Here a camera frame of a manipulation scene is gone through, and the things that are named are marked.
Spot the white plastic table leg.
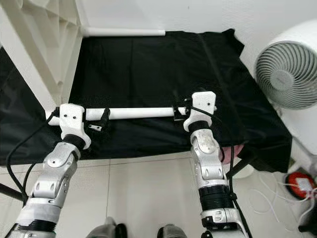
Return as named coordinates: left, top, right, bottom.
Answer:
left=54, top=106, right=218, bottom=121
left=82, top=27, right=165, bottom=37

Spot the white plastic table top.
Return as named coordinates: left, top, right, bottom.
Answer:
left=0, top=0, right=85, bottom=124

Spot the black cloth table cover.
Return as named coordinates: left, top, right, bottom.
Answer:
left=0, top=29, right=293, bottom=173

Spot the pink plastic part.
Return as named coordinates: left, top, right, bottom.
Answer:
left=223, top=145, right=246, bottom=164

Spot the white standing fan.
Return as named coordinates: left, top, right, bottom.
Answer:
left=255, top=19, right=317, bottom=154

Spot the grey robot left foot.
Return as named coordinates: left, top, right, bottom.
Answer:
left=87, top=217, right=127, bottom=238

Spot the grey robot foot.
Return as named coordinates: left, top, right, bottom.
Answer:
left=87, top=217, right=127, bottom=238
left=158, top=224, right=194, bottom=238

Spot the grey robot right foot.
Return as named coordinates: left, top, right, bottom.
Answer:
left=158, top=224, right=194, bottom=238

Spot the black metal floor stand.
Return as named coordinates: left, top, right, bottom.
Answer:
left=300, top=225, right=317, bottom=234

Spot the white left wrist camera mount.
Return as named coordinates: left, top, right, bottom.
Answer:
left=59, top=103, right=92, bottom=149

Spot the white thin floor cable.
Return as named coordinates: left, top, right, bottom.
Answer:
left=248, top=171, right=317, bottom=224

